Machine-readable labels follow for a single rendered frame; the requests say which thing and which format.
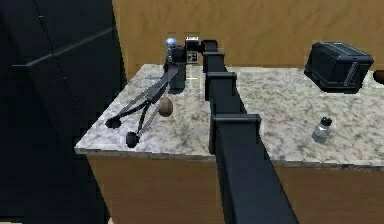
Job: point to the black fridge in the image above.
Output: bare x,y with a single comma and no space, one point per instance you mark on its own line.
50,133

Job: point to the black toaster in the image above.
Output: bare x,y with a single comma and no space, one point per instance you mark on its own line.
336,68

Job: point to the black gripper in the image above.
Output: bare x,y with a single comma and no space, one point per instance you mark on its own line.
178,60

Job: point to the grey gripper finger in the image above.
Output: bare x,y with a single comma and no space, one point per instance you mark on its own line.
132,140
115,123

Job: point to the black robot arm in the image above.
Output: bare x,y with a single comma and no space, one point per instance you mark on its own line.
240,160

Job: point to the brown egg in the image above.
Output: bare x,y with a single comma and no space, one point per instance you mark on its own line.
165,106

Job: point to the clear bottle with black cap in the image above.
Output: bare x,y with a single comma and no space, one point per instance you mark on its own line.
321,132

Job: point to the wooden counter with marble top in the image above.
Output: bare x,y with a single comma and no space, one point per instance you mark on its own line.
293,110

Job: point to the dark brown round object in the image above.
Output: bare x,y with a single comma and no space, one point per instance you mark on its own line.
379,76

